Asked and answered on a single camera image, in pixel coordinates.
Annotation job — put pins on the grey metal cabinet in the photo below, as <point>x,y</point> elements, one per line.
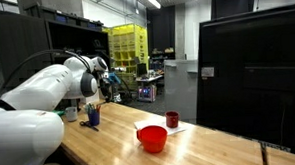
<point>180,89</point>

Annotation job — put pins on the blue cup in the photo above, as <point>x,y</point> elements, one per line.
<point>94,118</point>

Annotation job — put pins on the large red cup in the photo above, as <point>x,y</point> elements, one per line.
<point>152,140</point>

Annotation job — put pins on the large black panel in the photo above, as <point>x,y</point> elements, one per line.
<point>254,79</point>

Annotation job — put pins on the dark computer monitor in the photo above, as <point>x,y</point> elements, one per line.
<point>141,69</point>

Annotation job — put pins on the yellow shelving rack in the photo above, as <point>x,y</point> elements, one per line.
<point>129,50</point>

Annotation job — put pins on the white cup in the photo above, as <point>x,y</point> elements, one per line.
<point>71,114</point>

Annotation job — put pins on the red pen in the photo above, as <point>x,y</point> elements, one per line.
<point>98,108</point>

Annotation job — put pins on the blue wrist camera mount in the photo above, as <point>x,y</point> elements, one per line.
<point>114,78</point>

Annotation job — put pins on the computer case with lights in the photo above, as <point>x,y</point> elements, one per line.
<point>147,93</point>

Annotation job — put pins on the dark grey cabinet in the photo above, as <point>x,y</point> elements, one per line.
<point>17,44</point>

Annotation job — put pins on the black shelf unit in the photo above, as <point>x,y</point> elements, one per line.
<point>77,39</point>

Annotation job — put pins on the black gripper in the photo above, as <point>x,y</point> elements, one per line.
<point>106,87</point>

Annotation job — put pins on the white paper sheet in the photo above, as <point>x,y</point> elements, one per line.
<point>156,122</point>

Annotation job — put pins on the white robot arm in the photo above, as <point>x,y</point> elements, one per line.
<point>23,141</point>

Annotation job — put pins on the white label sticker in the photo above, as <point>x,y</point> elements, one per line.
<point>207,72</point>

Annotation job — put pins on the dark red mug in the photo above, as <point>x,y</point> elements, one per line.
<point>172,120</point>

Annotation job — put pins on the green pen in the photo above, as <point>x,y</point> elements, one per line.
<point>90,107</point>

